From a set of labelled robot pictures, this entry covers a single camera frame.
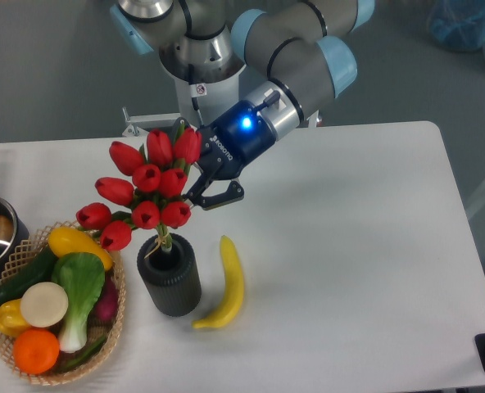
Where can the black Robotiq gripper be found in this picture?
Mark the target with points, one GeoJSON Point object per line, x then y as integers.
{"type": "Point", "coordinates": [229, 144]}

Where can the woven wicker basket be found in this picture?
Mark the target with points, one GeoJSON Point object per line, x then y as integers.
{"type": "Point", "coordinates": [23, 254]}

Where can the yellow squash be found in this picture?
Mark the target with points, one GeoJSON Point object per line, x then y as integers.
{"type": "Point", "coordinates": [65, 240]}

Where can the green bok choy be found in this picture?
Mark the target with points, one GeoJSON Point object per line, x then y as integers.
{"type": "Point", "coordinates": [82, 276]}

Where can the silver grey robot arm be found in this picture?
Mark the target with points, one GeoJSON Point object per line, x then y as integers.
{"type": "Point", "coordinates": [243, 86]}

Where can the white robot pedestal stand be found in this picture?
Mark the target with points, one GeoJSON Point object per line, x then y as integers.
{"type": "Point", "coordinates": [201, 104]}

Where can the green chili pepper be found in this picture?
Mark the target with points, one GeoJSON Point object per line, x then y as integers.
{"type": "Point", "coordinates": [83, 356]}

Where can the dark green cucumber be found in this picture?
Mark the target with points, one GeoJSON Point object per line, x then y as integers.
{"type": "Point", "coordinates": [39, 269]}

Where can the dark grey ribbed vase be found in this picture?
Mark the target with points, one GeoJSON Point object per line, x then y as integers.
{"type": "Point", "coordinates": [171, 278]}

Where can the orange fruit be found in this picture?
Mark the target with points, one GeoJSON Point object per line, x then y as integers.
{"type": "Point", "coordinates": [35, 351]}

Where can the white round radish slice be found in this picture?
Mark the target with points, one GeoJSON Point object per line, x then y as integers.
{"type": "Point", "coordinates": [44, 304]}

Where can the yellow banana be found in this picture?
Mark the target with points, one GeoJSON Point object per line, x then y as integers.
{"type": "Point", "coordinates": [234, 289]}

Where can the purple red onion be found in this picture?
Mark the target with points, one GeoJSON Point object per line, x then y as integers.
{"type": "Point", "coordinates": [107, 305]}

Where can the yellow bell pepper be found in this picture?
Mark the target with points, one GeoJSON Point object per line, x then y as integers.
{"type": "Point", "coordinates": [12, 323]}

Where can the blue plastic bag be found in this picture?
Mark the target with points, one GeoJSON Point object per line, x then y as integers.
{"type": "Point", "coordinates": [458, 26]}

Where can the red tulip bouquet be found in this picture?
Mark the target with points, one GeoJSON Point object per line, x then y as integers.
{"type": "Point", "coordinates": [151, 190]}

